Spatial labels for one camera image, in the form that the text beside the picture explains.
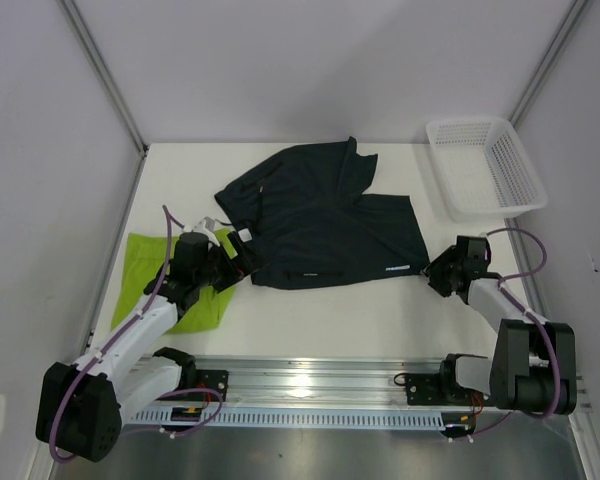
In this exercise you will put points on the perforated cable tray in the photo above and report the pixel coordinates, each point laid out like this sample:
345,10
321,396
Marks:
412,420

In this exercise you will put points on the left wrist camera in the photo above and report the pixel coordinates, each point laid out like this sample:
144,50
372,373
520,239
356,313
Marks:
206,227

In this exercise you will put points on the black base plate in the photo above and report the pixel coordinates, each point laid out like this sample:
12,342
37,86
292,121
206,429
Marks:
217,380
422,389

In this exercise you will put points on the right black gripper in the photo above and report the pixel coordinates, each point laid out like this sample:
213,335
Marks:
434,270

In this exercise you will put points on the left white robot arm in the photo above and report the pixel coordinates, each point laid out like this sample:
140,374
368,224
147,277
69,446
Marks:
85,404

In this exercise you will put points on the right aluminium frame post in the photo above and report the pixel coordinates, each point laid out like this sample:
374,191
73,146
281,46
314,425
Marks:
550,57

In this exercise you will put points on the left aluminium frame post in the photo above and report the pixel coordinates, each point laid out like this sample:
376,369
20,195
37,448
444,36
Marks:
87,42

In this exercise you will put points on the aluminium mounting rail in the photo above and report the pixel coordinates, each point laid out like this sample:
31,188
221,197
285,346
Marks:
314,383

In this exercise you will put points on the aluminium frame post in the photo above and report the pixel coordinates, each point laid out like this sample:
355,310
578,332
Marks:
87,42
550,57

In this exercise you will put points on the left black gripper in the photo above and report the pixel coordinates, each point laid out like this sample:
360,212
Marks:
236,267

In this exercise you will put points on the dark green shorts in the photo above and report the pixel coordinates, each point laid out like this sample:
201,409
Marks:
314,223

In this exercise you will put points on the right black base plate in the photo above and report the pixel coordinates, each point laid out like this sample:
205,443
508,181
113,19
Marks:
422,389

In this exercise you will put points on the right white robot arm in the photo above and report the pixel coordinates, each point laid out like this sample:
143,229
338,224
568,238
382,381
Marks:
533,365

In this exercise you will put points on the white plastic basket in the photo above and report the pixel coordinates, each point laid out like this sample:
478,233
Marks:
482,169

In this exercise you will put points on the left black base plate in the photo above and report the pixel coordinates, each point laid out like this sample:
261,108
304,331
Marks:
217,380

